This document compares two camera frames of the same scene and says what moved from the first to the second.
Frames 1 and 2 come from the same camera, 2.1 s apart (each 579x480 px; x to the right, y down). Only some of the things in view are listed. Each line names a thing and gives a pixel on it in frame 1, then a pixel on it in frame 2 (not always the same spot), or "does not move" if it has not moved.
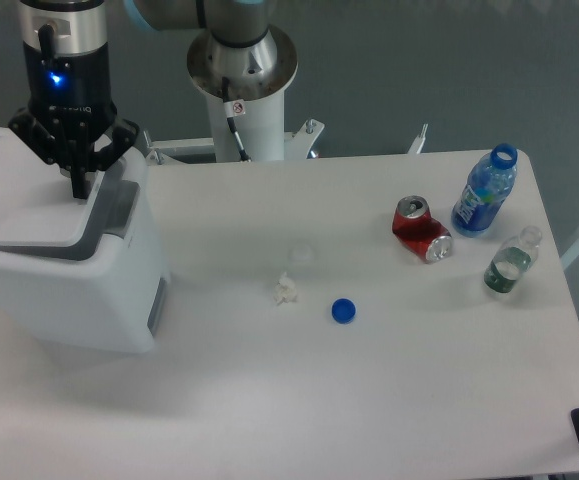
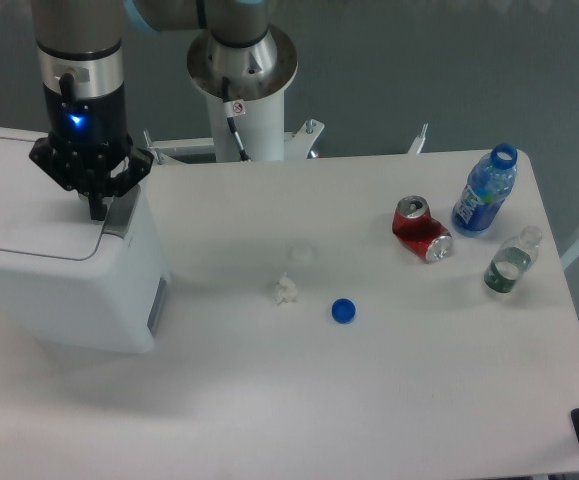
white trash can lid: (22, 205) does not move
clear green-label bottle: (513, 259) does not move
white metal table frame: (299, 143) does not move
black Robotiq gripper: (68, 96) -> (94, 133)
